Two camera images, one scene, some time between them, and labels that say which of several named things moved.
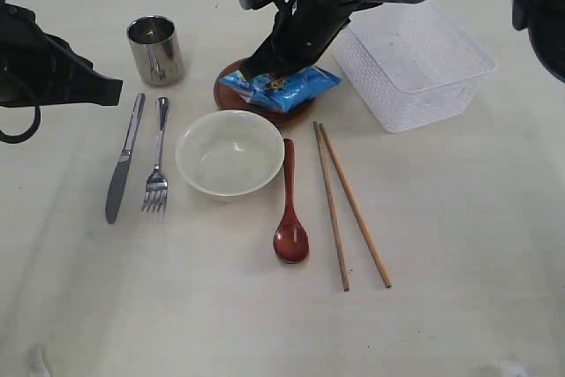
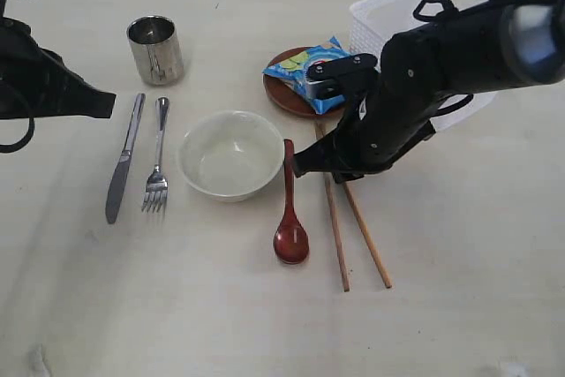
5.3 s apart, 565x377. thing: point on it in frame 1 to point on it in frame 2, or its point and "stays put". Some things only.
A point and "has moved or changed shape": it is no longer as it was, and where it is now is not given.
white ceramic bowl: [229, 153] stays put
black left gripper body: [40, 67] to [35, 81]
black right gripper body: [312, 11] to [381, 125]
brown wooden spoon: [290, 237] stays put
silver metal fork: [156, 186] stays put
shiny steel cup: [154, 42] stays put
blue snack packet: [282, 92] has moved or changed shape
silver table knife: [122, 170] stays put
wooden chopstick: [330, 208] stays put
